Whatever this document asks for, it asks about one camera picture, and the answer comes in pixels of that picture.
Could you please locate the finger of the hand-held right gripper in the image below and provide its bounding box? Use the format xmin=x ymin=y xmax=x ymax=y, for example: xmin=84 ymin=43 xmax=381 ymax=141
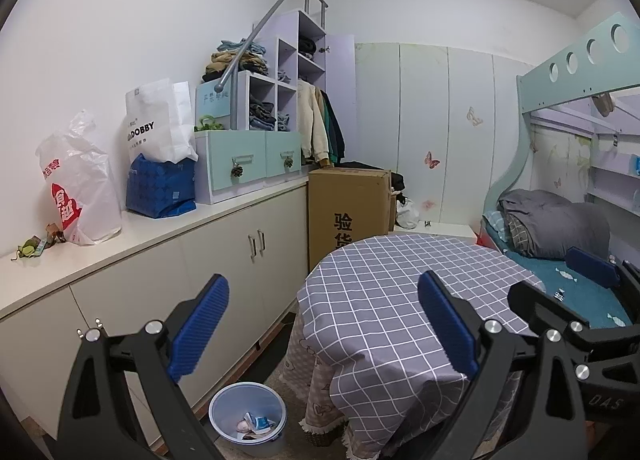
xmin=565 ymin=247 xmax=640 ymax=301
xmin=507 ymin=281 xmax=640 ymax=423

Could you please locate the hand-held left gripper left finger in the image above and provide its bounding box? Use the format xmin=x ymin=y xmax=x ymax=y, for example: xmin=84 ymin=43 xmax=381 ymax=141
xmin=57 ymin=274 xmax=231 ymax=460

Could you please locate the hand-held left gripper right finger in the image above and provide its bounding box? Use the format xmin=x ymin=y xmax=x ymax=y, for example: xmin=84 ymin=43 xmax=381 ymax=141
xmin=417 ymin=270 xmax=586 ymax=460

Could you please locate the blue plastic bucket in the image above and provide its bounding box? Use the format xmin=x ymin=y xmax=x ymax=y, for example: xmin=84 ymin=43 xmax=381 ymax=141
xmin=208 ymin=382 xmax=287 ymax=458

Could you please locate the teal bed sheet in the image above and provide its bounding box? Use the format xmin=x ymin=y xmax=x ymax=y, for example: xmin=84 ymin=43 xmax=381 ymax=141
xmin=482 ymin=212 xmax=633 ymax=328

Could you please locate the grey quilt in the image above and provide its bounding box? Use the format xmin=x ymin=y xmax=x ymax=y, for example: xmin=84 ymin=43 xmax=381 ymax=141
xmin=497 ymin=190 xmax=612 ymax=260

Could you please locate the long white low cabinet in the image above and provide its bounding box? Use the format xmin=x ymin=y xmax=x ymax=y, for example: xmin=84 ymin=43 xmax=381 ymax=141
xmin=0 ymin=175 xmax=311 ymax=451

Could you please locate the grey checked tablecloth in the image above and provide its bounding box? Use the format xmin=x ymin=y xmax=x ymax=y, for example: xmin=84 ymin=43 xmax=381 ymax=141
xmin=296 ymin=234 xmax=548 ymax=458

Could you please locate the red box with white top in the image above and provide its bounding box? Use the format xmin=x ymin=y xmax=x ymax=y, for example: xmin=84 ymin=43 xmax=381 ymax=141
xmin=392 ymin=222 xmax=488 ymax=246

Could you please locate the small white plastic bag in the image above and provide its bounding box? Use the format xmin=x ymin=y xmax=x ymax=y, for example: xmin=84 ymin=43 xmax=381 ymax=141
xmin=395 ymin=197 xmax=420 ymax=230

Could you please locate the pink quilted table skirt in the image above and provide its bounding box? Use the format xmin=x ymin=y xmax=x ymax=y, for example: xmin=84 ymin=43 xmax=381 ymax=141
xmin=279 ymin=312 xmax=351 ymax=446

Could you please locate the blue woven bag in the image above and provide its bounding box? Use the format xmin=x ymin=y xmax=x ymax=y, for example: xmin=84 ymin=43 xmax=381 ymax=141
xmin=125 ymin=154 xmax=197 ymax=219

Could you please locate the black cloth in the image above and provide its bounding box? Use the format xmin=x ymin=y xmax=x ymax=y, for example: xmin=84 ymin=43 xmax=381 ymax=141
xmin=340 ymin=161 xmax=406 ymax=193

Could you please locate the tall cardboard box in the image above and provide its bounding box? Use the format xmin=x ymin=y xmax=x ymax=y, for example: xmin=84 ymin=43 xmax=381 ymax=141
xmin=307 ymin=167 xmax=396 ymax=273

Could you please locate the teal drawer unit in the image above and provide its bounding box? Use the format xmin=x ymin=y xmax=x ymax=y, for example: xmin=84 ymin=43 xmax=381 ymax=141
xmin=194 ymin=130 xmax=302 ymax=205

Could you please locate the white red plastic bag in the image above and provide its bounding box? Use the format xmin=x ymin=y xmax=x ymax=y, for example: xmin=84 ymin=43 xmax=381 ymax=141
xmin=35 ymin=110 xmax=123 ymax=247

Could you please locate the teal bunk bed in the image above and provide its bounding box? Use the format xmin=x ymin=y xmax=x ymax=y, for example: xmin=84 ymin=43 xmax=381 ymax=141
xmin=480 ymin=12 xmax=640 ymax=331

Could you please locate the dark jacket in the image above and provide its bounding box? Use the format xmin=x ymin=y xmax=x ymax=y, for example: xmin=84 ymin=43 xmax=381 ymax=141
xmin=331 ymin=95 xmax=347 ymax=163

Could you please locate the folded jeans stack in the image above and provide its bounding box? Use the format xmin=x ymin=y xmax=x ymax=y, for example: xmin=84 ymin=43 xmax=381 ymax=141
xmin=248 ymin=97 xmax=293 ymax=132

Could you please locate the white paper shopping bag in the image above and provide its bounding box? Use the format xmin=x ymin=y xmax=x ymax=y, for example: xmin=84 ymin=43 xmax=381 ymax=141
xmin=125 ymin=79 xmax=199 ymax=163

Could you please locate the grey metal handrail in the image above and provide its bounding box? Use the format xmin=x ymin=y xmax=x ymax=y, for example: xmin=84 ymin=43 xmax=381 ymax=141
xmin=215 ymin=0 xmax=329 ymax=131

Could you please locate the teal sign board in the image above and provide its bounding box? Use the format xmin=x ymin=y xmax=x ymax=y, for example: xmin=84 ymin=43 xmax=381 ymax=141
xmin=195 ymin=81 xmax=238 ymax=131

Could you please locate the white wardrobe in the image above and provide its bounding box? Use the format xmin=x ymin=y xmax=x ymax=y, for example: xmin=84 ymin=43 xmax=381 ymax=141
xmin=354 ymin=42 xmax=538 ymax=236

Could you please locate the green jacket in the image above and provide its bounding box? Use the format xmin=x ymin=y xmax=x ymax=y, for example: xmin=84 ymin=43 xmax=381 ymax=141
xmin=322 ymin=90 xmax=341 ymax=163

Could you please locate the cream jacket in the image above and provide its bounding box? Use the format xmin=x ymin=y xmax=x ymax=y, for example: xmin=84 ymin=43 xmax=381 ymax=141
xmin=295 ymin=82 xmax=331 ymax=166

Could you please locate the pile of folded clothes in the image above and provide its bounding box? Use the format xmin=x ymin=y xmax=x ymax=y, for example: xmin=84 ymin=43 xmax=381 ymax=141
xmin=202 ymin=40 xmax=268 ymax=82

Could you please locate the purple cabinet door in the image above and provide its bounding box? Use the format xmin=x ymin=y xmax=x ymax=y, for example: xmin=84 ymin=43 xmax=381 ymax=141
xmin=325 ymin=35 xmax=357 ymax=163

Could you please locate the purple cubby shelf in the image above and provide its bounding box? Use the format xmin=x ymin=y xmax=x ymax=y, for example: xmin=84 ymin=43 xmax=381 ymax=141
xmin=232 ymin=10 xmax=328 ymax=133

